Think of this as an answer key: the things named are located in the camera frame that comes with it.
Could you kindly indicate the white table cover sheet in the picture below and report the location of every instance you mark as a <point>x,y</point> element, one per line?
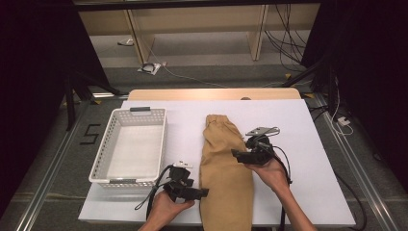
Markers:
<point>189,118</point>

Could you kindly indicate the aluminium floor rail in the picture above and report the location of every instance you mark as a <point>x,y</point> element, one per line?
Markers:
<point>361,179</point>
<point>47,179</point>

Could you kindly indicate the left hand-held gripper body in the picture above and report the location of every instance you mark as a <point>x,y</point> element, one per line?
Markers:
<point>178,174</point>

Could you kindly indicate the black tripod stand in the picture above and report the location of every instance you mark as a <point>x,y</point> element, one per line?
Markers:
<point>70,106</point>
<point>332,96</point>

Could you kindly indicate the white power adapter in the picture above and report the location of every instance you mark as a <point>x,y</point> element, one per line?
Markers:
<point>343,121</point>

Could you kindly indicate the yellow tape mark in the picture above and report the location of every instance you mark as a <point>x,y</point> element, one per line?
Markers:
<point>287,75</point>
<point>97,102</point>
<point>309,95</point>

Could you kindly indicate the white perforated plastic basket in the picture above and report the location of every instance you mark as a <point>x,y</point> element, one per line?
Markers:
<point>134,150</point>

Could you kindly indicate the small white floor object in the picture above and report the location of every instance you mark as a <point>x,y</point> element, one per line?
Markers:
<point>128,42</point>

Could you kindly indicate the tan pants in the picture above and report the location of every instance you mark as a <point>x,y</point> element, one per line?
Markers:
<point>224,179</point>

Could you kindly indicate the wooden shelf unit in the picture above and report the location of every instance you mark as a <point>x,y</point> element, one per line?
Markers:
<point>198,17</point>

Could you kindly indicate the person's left hand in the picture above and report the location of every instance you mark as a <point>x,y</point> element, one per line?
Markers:
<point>166,210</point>

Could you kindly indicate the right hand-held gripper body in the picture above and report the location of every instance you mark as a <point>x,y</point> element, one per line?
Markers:
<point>261,146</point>

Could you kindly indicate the person's right hand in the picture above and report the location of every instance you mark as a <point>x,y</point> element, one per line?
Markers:
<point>274,174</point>

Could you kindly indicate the black curtain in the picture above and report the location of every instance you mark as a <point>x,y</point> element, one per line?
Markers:
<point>378,64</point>
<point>32,64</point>

